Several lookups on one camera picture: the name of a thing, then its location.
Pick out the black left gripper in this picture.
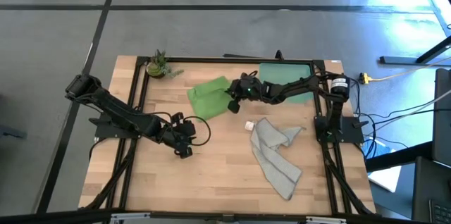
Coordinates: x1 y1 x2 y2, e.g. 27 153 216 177
160 111 197 160

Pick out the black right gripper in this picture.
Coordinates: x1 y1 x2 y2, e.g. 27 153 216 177
227 72 264 114

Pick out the green microfiber towel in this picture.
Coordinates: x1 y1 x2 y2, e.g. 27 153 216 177
186 75 235 122

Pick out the grey microfiber towel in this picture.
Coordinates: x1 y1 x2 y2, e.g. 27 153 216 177
245 117 304 201

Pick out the teal translucent plastic basket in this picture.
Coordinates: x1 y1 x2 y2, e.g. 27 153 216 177
259 62 315 104

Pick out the small potted succulent plant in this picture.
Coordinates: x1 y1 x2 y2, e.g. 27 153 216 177
146 49 185 80

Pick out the blue floor item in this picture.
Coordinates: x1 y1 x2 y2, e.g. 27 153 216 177
368 139 393 158

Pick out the grey chair base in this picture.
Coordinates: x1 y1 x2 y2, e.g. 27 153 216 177
0 125 27 139

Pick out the black desk leg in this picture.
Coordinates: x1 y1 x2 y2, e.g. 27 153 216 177
379 35 451 65

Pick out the white paper sheet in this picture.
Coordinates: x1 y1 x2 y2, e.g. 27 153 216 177
368 166 402 193

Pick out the dark monitor panel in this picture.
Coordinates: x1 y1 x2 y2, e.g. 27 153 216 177
432 68 451 167

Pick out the dark side desk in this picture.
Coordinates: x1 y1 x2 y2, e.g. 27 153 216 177
412 156 451 223

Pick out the black keyboard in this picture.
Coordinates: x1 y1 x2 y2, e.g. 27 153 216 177
428 198 451 224

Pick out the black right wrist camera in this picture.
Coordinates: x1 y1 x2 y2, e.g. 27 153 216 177
242 80 262 100

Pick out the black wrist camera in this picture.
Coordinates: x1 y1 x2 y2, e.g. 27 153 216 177
181 120 197 137
242 80 262 100

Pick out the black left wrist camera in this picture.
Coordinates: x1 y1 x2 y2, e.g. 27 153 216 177
181 120 197 137

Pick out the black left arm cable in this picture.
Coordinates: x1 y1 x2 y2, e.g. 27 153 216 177
183 116 211 147

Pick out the black aluminium table frame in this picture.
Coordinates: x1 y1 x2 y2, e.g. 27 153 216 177
79 55 380 224

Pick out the black clamp mount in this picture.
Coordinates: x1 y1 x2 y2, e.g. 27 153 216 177
223 49 285 60

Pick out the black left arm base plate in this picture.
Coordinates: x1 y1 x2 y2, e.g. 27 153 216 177
89 111 145 139

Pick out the silver aluminium bracket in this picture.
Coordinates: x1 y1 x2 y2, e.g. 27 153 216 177
305 216 347 224
111 212 152 222

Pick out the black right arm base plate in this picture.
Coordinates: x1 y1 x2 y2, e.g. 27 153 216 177
314 115 367 144

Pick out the beige floor cable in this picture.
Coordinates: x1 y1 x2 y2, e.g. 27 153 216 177
368 56 451 82

